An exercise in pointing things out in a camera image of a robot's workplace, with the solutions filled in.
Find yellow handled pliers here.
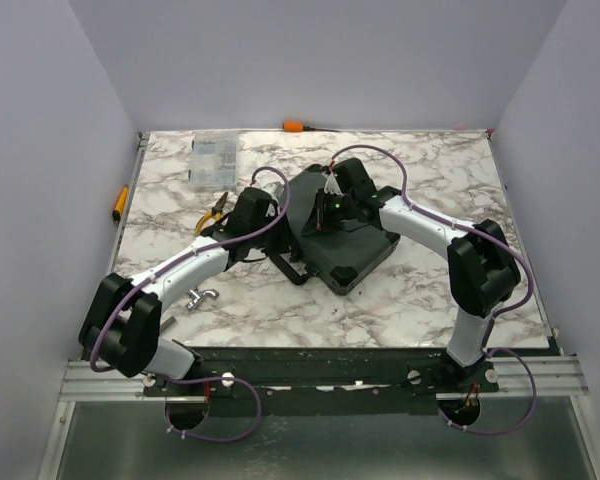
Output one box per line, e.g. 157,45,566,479
194,191,229,235

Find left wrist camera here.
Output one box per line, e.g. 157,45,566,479
226,187,279,236

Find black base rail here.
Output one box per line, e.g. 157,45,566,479
140,347,499,423

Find orange tool at left edge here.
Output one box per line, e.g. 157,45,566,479
111,185,129,224

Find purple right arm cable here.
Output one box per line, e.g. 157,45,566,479
329,144,539,436

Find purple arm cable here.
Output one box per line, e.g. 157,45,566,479
329,144,539,436
89,166,294,445

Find dark metal clamp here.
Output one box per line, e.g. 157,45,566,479
160,316,176,331

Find clear plastic screw box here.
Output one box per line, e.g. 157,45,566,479
188,132,239,191

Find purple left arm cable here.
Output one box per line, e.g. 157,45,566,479
89,166,294,445

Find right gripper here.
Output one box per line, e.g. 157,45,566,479
303,194,354,243

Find chrome metal fitting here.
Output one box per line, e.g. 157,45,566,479
186,288,219,311

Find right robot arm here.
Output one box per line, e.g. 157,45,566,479
302,187,526,392

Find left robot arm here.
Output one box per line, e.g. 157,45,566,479
79,214,287,395

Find black poker set case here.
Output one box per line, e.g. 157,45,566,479
268,164,400,295

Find orange screwdriver at back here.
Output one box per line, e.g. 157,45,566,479
282,121,337,133

